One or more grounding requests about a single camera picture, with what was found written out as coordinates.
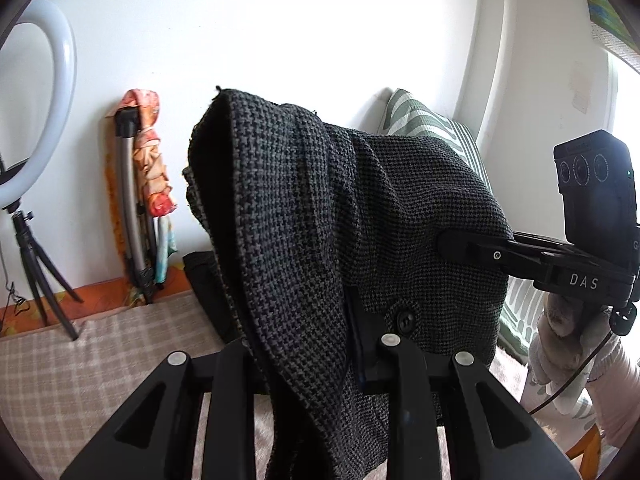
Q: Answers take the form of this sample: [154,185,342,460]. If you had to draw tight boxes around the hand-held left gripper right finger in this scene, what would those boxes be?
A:
[344,291,582,480]

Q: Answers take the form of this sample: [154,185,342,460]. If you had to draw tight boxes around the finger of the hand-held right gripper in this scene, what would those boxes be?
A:
[436,230,557,279]

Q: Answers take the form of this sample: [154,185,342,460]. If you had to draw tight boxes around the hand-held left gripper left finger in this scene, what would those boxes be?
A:
[59,337,275,480]

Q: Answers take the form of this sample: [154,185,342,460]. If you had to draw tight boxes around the grey houndstooth pants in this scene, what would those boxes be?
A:
[181,87,511,480]

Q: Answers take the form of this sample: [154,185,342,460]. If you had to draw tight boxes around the person's right forearm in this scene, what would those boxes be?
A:
[587,337,640,453]

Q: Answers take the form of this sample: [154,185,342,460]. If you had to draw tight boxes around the person's right hand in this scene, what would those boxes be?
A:
[529,291,623,403]

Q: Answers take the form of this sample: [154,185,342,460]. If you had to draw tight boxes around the green striped pillow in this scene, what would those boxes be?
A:
[377,87,596,411]

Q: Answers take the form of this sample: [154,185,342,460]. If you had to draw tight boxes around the orange bed sheet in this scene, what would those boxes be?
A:
[0,276,196,341]

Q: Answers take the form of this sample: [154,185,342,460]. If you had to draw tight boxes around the green yellow curtain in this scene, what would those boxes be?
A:
[577,0,640,71]

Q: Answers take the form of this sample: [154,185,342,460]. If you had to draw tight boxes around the black mini tripod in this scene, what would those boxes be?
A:
[11,210,85,342]

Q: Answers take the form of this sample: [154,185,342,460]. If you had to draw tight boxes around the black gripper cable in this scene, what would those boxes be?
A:
[527,327,616,416]

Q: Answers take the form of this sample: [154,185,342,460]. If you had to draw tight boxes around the wooden bed frame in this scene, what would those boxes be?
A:
[569,429,602,467]

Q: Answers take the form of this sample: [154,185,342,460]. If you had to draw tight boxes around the black ring light cable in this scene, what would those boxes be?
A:
[0,280,28,333]

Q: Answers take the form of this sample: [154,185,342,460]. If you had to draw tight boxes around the white ring light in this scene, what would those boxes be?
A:
[0,0,78,213]

